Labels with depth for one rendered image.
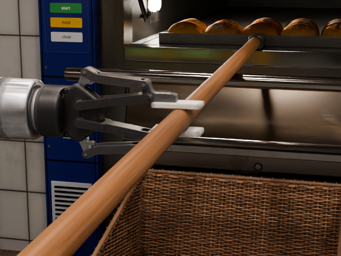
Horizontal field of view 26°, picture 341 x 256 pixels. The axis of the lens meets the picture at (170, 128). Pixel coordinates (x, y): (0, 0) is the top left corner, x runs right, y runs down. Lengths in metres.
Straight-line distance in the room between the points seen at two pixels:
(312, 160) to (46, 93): 1.03
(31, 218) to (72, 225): 1.60
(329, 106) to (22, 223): 0.95
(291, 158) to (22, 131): 1.02
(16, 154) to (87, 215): 1.54
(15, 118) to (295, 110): 1.01
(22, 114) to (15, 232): 1.21
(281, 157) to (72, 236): 1.39
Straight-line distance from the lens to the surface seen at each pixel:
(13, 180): 2.19
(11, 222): 2.23
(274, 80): 1.53
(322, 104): 1.92
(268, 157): 1.95
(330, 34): 2.00
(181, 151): 1.99
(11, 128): 1.07
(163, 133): 0.89
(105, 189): 0.68
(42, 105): 1.05
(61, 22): 2.00
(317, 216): 1.92
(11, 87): 1.07
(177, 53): 1.94
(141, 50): 1.97
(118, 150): 1.05
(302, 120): 1.92
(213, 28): 2.03
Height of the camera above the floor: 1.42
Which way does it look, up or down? 13 degrees down
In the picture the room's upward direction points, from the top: straight up
